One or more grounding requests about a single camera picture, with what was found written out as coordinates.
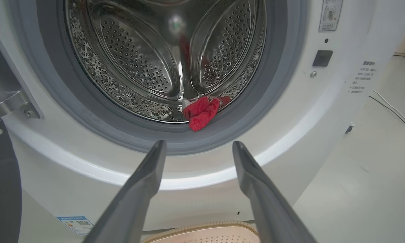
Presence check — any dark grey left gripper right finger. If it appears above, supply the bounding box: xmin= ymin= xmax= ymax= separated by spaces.
xmin=232 ymin=141 xmax=317 ymax=243

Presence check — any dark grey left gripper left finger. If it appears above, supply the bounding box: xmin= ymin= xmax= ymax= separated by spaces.
xmin=83 ymin=140 xmax=168 ymax=243

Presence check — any red basketball jersey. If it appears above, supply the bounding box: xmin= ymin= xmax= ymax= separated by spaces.
xmin=182 ymin=96 xmax=232 ymax=131

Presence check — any dark grey round washer door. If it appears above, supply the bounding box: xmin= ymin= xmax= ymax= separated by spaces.
xmin=0 ymin=19 xmax=43 ymax=243

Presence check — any beige perforated laundry basket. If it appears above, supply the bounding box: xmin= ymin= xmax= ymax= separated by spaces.
xmin=142 ymin=221 xmax=260 ymax=243

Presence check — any grey rubber door gasket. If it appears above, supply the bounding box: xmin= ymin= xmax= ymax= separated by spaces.
xmin=8 ymin=0 xmax=309 ymax=156

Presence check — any white washing machine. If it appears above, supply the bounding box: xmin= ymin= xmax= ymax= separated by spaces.
xmin=0 ymin=0 xmax=405 ymax=243

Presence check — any chrome door hinge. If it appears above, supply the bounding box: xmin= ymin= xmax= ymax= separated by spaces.
xmin=0 ymin=89 xmax=41 ymax=119

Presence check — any black door latch socket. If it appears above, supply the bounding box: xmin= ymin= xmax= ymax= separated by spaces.
xmin=312 ymin=50 xmax=334 ymax=67

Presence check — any blue energy label sticker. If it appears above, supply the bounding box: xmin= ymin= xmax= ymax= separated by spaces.
xmin=56 ymin=216 xmax=95 ymax=236

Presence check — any square warning sticker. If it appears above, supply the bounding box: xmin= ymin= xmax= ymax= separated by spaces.
xmin=319 ymin=0 xmax=344 ymax=32

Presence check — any black floor cable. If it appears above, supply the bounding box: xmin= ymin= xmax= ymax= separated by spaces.
xmin=369 ymin=96 xmax=405 ymax=134

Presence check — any white floor cable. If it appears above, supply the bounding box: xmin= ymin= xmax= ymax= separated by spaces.
xmin=372 ymin=89 xmax=405 ymax=131

